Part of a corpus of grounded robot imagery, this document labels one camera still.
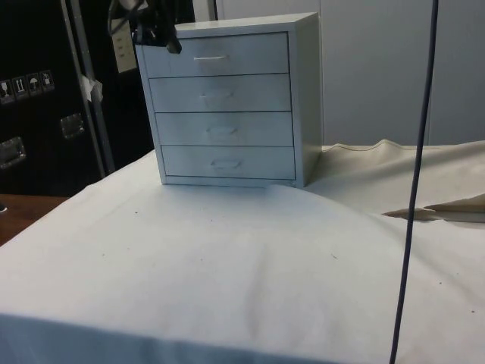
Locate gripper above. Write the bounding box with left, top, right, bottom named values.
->
left=128, top=0, right=184, bottom=55

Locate white chest of drawers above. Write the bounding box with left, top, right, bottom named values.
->
left=134, top=11, right=324, bottom=190

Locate pale locker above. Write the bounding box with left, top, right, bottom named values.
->
left=193, top=0, right=322, bottom=24
left=320, top=0, right=485, bottom=148

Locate black cabinet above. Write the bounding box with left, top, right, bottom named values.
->
left=0, top=0, right=196, bottom=198

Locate black cable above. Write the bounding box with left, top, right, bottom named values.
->
left=107, top=0, right=132, bottom=38
left=389, top=0, right=440, bottom=364

